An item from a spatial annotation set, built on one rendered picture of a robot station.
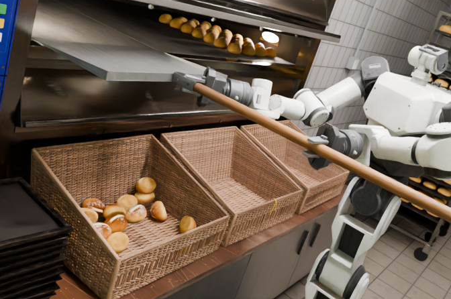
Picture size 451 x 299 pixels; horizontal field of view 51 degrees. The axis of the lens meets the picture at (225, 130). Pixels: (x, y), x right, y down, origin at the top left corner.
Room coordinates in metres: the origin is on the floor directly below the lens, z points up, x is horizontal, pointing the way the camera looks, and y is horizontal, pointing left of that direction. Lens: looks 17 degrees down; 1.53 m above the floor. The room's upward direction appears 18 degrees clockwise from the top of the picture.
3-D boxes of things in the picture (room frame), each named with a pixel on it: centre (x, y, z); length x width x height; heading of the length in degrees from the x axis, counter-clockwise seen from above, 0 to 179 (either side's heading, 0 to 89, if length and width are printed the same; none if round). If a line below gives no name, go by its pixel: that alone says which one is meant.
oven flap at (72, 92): (2.09, 0.15, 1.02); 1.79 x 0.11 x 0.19; 148
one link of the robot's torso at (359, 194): (1.64, -0.61, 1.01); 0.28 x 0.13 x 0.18; 148
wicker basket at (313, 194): (2.47, -0.41, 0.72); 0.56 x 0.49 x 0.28; 149
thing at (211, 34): (2.82, 0.21, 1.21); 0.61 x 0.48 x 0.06; 58
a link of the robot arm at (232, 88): (1.45, 0.05, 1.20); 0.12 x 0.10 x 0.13; 113
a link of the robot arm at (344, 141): (1.23, -0.29, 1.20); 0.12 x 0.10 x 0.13; 138
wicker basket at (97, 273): (1.47, 0.22, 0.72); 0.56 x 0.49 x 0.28; 149
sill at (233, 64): (2.10, 0.17, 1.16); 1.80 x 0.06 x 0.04; 148
